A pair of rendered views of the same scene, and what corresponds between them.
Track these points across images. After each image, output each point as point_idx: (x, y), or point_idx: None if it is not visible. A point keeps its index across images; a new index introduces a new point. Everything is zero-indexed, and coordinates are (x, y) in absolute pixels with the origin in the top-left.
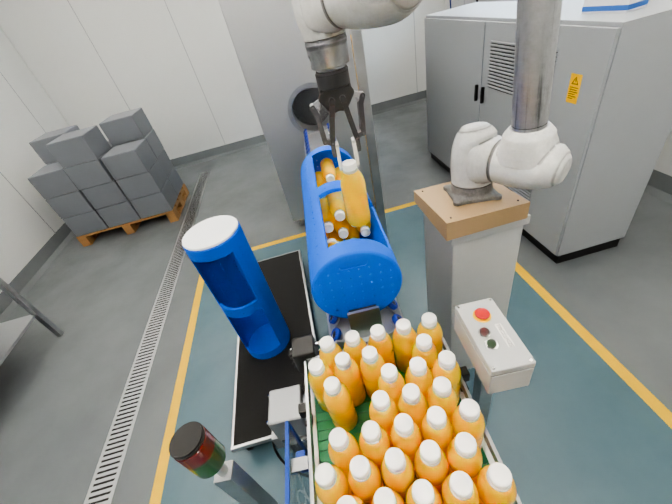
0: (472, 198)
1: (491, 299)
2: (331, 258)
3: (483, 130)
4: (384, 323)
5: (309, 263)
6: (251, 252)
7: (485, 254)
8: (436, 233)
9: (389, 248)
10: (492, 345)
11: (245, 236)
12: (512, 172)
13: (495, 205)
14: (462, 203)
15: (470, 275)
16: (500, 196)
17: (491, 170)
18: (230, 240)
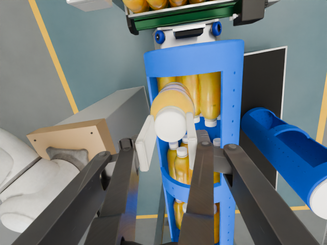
0: (69, 152)
1: (66, 0)
2: (219, 44)
3: (7, 210)
4: (172, 44)
5: (242, 83)
6: (285, 172)
7: (86, 117)
8: (116, 143)
9: (151, 93)
10: None
11: (295, 188)
12: (6, 146)
13: (53, 139)
14: (79, 150)
15: (104, 110)
16: (46, 148)
17: (28, 160)
18: (319, 178)
